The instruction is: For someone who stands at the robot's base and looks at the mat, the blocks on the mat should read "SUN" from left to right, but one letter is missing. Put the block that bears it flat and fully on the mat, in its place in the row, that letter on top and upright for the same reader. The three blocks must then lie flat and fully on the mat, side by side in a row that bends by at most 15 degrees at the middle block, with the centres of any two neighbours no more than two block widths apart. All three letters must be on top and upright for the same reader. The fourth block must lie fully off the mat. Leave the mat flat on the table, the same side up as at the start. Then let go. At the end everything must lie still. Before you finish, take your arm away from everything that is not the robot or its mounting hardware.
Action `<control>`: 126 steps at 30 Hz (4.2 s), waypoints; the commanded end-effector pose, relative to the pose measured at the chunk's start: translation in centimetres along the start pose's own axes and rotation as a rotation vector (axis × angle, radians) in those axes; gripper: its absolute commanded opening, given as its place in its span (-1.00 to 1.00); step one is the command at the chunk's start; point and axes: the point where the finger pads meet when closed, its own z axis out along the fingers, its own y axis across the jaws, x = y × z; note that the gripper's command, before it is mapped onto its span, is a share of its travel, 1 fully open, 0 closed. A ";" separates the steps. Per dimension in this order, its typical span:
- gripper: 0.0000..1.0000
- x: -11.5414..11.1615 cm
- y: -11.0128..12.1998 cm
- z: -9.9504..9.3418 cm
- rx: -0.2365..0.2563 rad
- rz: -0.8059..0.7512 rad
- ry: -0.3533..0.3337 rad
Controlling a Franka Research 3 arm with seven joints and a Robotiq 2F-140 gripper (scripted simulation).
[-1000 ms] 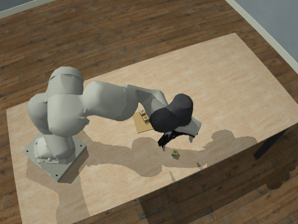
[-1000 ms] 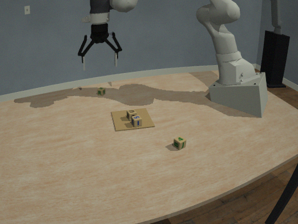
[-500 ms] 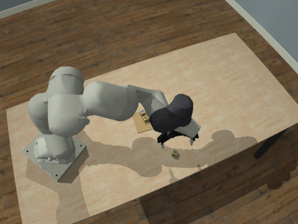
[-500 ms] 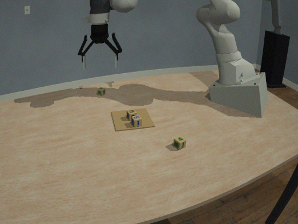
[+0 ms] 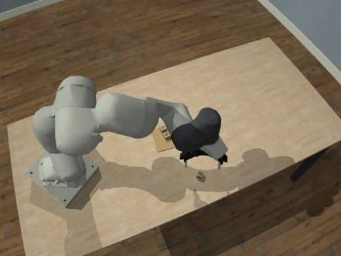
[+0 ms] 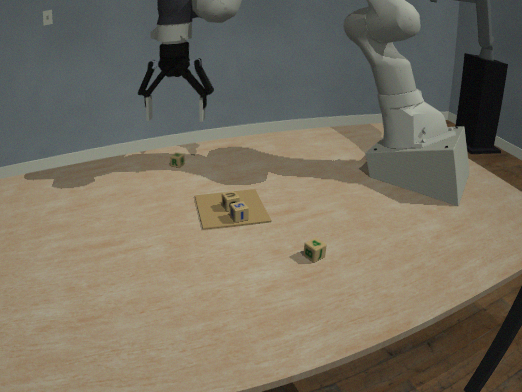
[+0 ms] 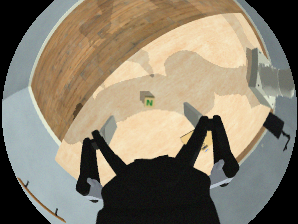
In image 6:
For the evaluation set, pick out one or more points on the tan flat square mat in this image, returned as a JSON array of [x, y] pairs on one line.
[[213, 215]]

